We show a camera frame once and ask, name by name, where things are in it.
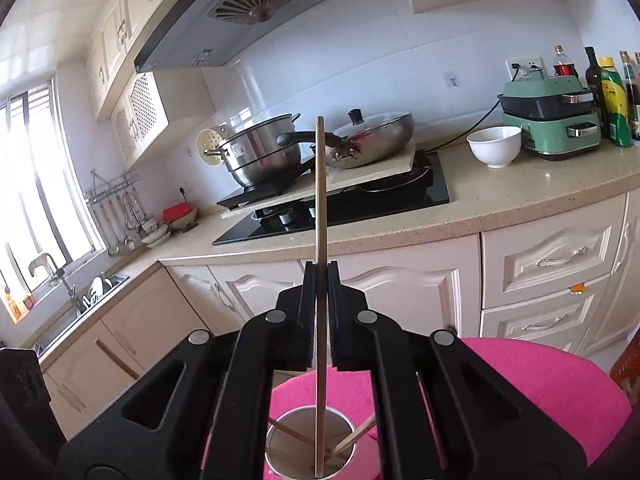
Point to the steel frying pan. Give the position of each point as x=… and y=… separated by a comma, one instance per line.
x=380, y=145

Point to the white wall outlet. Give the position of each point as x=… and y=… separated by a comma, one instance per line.
x=520, y=66

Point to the green electric cooker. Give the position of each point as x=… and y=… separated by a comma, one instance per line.
x=550, y=130

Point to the white dishes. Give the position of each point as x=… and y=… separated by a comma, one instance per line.
x=155, y=235

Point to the stainless steel pot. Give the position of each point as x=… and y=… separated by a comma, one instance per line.
x=260, y=160

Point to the cream upper wall cabinets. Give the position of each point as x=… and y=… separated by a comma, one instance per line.
x=125, y=25

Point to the dark sauce bottle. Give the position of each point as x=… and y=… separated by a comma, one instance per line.
x=629, y=95

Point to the window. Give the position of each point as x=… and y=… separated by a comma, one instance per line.
x=40, y=185

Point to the cream perforated ladle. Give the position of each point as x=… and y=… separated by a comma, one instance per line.
x=207, y=145

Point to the pink table cloth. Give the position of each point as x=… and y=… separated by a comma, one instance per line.
x=525, y=385

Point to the orange package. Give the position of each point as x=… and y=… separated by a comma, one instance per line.
x=627, y=365

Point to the glass pan lid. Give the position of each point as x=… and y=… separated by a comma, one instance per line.
x=380, y=122

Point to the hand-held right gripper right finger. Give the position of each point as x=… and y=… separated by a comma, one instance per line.
x=345, y=330

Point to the dark olive oil bottle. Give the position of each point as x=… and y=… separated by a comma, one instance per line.
x=594, y=80

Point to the grey range hood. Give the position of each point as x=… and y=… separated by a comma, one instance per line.
x=200, y=25

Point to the green yellow bottle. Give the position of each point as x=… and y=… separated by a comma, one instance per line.
x=615, y=110

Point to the beige stone board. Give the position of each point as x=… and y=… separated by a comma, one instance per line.
x=360, y=175

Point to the metal faucet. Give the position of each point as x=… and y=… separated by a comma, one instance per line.
x=62, y=280

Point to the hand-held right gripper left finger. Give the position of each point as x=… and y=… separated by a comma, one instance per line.
x=300, y=330

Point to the orange window sill carton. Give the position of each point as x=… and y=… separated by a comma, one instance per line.
x=15, y=306

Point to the red container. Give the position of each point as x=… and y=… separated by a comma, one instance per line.
x=177, y=212

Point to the pale paper cup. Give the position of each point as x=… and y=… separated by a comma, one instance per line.
x=300, y=422

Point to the bundle of brown chopsticks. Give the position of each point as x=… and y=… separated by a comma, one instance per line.
x=357, y=432

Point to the metal utensil rack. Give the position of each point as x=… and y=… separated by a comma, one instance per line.
x=115, y=200

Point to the white bowl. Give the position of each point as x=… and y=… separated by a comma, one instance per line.
x=495, y=152

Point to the orange drawer clip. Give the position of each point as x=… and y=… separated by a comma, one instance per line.
x=577, y=288

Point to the wooden chopstick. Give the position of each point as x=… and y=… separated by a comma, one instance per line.
x=321, y=185

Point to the steel sink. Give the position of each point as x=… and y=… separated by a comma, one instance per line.
x=75, y=320

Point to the black gas stove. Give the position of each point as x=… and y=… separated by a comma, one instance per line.
x=380, y=200

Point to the cream lattice door cabinet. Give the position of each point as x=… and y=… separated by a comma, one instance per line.
x=142, y=110

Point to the metal wall hook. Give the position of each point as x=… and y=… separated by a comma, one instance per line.
x=451, y=79

